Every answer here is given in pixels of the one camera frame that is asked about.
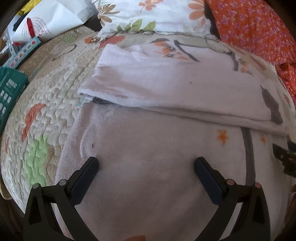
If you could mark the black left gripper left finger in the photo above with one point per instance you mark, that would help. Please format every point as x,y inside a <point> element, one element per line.
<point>40,221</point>

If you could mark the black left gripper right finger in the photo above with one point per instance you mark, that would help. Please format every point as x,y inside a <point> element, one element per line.
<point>253,221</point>

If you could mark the pale pink baby garment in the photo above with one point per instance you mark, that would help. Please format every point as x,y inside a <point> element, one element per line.
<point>153,113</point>

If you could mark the red floral cloth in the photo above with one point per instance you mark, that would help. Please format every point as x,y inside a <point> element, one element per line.
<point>287,73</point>

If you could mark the quilted heart pattern bedspread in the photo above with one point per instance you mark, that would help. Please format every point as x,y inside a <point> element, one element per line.
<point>40,122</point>

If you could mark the red floral pillow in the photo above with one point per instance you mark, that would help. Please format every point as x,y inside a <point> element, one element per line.
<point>254,26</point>

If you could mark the teal cardboard box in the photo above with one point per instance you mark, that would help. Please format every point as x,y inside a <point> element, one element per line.
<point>13,83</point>

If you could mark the light blue game board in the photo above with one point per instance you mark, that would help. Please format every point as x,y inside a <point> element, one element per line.
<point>14,61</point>

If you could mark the white floral pillow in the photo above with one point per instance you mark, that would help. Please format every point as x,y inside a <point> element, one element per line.
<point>164,17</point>

